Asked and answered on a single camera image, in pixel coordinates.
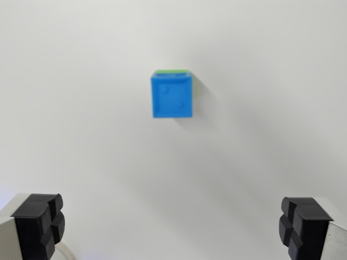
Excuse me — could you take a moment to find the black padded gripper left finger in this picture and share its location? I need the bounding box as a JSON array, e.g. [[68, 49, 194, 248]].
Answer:
[[0, 192, 66, 260]]

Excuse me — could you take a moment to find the black padded gripper right finger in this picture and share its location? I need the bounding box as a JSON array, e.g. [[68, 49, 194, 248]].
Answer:
[[278, 196, 347, 260]]

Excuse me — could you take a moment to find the blue cube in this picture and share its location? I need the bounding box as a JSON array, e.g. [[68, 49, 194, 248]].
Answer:
[[150, 71, 194, 119]]

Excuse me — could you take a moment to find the green cube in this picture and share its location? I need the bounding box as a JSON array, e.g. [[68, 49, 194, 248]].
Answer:
[[152, 69, 195, 109]]

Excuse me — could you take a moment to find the translucent white cable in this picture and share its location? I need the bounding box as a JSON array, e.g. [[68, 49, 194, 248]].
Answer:
[[53, 242, 75, 260]]

